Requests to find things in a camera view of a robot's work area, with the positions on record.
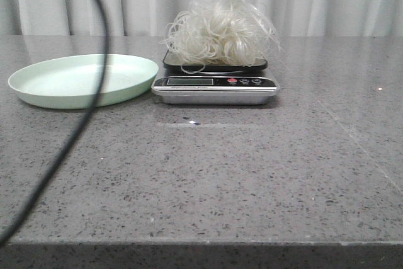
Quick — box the light green plastic plate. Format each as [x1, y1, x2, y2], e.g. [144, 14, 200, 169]
[8, 54, 159, 110]

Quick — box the black silver kitchen scale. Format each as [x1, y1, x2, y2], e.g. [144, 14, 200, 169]
[152, 51, 280, 106]

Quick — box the black cable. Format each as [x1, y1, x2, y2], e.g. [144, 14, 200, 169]
[0, 0, 111, 248]

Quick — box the white vermicelli noodle bundle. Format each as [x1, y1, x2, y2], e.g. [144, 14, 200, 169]
[162, 0, 280, 71]

